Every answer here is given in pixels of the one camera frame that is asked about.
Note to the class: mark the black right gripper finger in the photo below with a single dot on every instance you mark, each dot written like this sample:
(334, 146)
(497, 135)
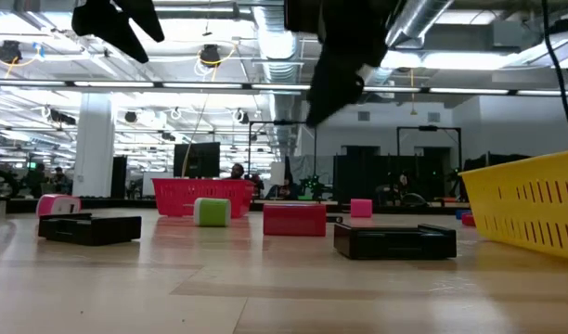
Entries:
(332, 90)

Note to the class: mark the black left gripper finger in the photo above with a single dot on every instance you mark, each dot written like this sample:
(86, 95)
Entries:
(142, 18)
(98, 21)

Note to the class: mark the small pink cube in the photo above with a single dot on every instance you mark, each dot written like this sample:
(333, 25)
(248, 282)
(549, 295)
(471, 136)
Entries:
(361, 208)

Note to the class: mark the red rectangular box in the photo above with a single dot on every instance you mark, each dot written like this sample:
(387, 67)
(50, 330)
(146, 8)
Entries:
(294, 220)

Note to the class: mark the green white pencil sharpener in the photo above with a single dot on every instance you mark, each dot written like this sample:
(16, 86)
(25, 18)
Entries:
(216, 212)

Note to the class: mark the pink white pencil sharpener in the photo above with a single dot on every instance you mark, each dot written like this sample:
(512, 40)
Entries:
(56, 203)

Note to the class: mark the black digital clock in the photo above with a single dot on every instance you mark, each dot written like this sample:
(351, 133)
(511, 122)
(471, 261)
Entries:
(89, 230)
(391, 242)

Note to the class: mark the black ceiling device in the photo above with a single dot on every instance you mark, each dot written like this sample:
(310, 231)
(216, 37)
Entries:
(9, 52)
(210, 55)

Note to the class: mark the person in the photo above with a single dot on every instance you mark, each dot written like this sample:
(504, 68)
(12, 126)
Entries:
(60, 180)
(286, 189)
(237, 170)
(35, 180)

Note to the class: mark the white pillar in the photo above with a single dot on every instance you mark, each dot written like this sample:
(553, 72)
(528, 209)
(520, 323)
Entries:
(94, 144)

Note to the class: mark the black background monitor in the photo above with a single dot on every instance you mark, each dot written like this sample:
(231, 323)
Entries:
(198, 160)

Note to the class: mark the tall black panel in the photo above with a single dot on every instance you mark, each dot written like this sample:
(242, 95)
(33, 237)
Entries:
(119, 178)

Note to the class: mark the red plastic basket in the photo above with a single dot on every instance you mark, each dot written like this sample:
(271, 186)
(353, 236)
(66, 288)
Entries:
(182, 192)

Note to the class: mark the yellow plastic basket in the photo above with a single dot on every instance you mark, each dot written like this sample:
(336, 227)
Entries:
(530, 204)

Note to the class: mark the ceiling light rail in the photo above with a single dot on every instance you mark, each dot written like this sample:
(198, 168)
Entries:
(112, 84)

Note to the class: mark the silver round air duct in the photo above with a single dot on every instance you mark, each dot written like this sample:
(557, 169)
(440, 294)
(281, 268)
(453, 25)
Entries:
(418, 18)
(277, 46)

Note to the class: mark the black partition wall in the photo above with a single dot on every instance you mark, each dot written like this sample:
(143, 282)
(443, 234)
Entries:
(367, 176)

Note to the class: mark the black metal stand frame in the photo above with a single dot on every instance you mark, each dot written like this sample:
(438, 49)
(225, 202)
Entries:
(428, 128)

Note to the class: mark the black metal table frame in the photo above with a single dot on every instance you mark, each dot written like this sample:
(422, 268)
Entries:
(117, 203)

